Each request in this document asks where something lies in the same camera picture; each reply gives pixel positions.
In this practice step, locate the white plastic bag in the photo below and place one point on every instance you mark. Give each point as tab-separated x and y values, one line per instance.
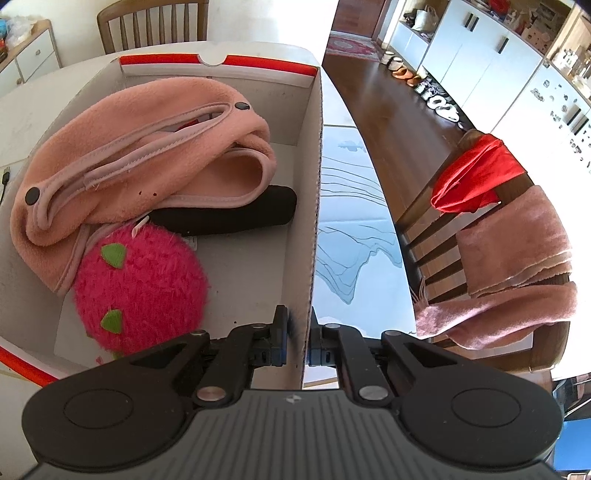
18	30

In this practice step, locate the light blue printed table mat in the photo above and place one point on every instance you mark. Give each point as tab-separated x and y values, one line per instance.
351	230

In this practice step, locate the white cardboard box red rim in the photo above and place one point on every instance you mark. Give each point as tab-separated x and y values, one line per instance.
258	267

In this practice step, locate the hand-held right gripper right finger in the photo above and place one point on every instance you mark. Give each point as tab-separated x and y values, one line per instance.
314	346

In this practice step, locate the black fabric roll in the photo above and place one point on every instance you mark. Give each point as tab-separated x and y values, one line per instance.
231	212

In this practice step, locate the pink scarf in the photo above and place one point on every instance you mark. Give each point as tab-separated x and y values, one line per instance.
512	249

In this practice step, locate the red garment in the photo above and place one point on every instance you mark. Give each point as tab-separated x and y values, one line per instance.
475	175

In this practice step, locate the row of shoes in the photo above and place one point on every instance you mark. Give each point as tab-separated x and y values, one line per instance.
429	90

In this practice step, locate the white tote bag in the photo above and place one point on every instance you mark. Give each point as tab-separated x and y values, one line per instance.
424	19

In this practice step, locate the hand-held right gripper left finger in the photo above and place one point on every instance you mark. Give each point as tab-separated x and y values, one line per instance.
282	344

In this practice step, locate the blue object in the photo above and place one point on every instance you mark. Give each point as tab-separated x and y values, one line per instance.
572	443

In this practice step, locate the brown wooden door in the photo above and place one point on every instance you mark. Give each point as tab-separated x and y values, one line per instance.
355	16

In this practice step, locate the low white cabinet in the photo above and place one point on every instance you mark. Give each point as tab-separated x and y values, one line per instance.
406	44

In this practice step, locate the dark wooden chair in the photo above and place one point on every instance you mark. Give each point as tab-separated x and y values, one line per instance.
549	350

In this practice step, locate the wooden slat-back chair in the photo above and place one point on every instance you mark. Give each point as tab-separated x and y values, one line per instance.
108	23

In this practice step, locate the white cabinet with magnets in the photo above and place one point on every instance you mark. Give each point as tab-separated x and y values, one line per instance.
531	120

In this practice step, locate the pink plush strawberry toy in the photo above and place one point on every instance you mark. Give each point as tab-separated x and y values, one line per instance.
147	286

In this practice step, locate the white wooden sideboard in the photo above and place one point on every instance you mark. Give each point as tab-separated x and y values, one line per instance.
37	55

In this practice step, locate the red patterned rug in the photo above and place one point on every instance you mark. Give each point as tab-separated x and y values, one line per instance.
351	45

